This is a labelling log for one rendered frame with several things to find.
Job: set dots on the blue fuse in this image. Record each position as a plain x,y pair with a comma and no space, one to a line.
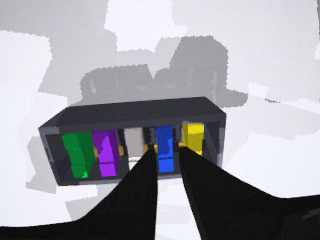
165,147

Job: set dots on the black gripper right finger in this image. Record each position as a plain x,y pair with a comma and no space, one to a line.
226,208

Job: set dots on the yellow fuse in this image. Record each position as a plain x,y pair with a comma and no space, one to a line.
192,136

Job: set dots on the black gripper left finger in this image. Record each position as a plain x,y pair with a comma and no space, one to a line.
127,213

